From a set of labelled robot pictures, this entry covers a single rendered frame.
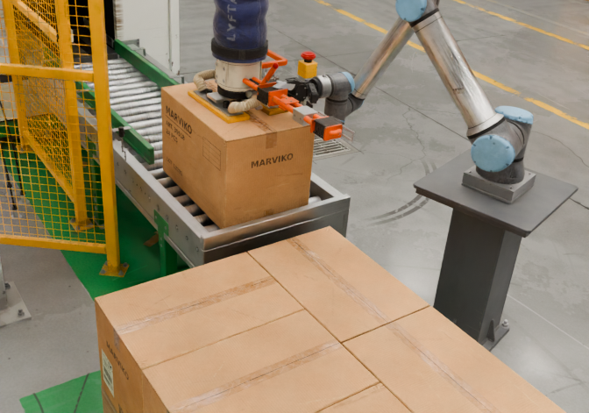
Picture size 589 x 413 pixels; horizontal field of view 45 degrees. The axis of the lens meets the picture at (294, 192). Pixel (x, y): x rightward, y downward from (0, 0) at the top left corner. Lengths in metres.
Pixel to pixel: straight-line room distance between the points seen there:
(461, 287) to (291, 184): 0.86
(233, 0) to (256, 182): 0.69
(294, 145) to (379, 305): 0.73
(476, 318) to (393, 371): 0.97
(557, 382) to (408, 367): 1.11
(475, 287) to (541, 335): 0.52
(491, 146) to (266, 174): 0.85
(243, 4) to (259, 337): 1.22
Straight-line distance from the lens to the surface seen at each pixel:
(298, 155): 2.82
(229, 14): 2.74
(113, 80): 4.36
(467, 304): 3.14
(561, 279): 3.91
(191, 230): 2.74
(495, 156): 2.64
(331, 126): 2.41
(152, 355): 2.26
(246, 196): 2.77
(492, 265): 2.99
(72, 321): 3.29
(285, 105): 2.60
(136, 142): 3.42
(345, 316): 2.43
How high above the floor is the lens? 2.05
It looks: 29 degrees down
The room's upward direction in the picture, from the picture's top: 4 degrees clockwise
